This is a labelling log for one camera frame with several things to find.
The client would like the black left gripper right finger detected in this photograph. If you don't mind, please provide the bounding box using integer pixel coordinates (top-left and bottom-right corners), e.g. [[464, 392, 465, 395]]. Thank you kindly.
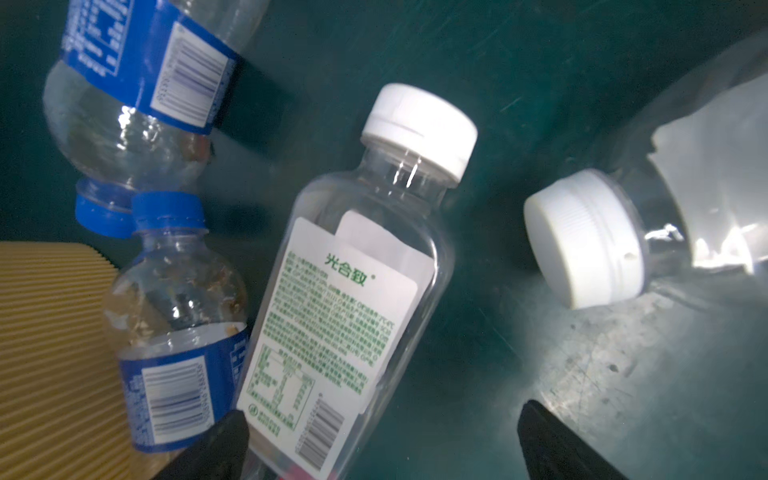
[[517, 400, 627, 480]]

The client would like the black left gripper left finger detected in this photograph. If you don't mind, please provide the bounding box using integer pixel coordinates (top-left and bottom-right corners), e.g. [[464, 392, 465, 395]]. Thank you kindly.
[[153, 410, 249, 480]]

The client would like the yellow slatted waste bin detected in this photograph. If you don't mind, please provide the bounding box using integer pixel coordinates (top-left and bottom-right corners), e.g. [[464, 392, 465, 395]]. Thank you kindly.
[[1, 241, 132, 479]]

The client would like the clear green-label white-cap bottle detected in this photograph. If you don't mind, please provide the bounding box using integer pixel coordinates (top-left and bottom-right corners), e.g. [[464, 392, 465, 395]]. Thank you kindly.
[[235, 83, 478, 479]]

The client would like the clear blue-label water bottle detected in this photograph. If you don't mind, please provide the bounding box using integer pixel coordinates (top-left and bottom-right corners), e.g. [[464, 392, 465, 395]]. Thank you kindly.
[[43, 0, 268, 238]]

